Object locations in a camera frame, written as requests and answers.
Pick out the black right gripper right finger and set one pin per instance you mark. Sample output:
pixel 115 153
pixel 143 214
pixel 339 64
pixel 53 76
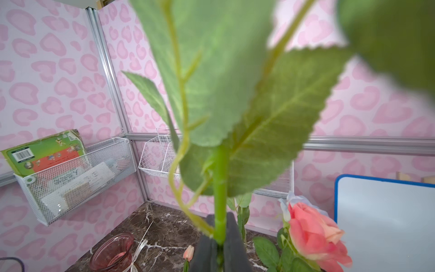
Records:
pixel 235 254

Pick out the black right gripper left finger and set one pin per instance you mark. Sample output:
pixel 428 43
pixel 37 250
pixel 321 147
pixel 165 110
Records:
pixel 205 256

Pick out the pink artificial tulip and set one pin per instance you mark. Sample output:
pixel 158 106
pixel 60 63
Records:
pixel 187 257

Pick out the red artificial rose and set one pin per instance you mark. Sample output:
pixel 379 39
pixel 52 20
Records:
pixel 240 112

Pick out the pink artificial rose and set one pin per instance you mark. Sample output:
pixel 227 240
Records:
pixel 309 242

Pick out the white artificial rose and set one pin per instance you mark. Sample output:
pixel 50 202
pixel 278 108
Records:
pixel 266 214

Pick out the left red glass vase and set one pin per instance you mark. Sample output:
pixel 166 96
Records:
pixel 115 255

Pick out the blue framed whiteboard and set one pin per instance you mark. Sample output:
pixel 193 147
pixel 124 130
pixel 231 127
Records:
pixel 389 224

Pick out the white paper booklet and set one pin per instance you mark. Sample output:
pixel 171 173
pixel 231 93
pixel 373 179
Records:
pixel 77 190

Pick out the white mesh side basket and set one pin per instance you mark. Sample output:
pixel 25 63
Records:
pixel 115 152

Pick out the wooden easel stand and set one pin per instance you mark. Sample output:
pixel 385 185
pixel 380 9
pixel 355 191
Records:
pixel 414 178

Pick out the green red book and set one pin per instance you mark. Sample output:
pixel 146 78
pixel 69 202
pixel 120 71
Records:
pixel 41 154

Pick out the white wire wall basket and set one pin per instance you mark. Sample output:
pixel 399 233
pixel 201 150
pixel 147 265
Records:
pixel 158 155

